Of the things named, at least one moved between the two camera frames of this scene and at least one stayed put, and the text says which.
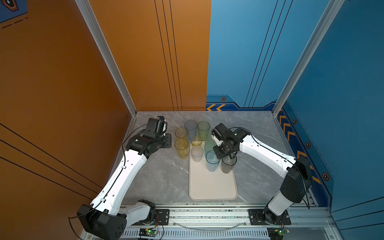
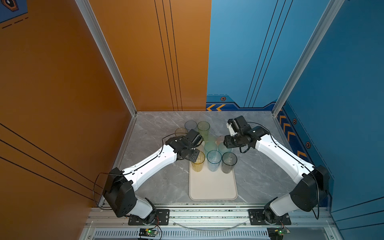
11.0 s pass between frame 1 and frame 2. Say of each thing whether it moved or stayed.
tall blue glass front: stayed
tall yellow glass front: moved
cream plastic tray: stayed
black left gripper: moved
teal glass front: stayed
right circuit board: stayed
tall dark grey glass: stayed
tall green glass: stayed
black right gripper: moved
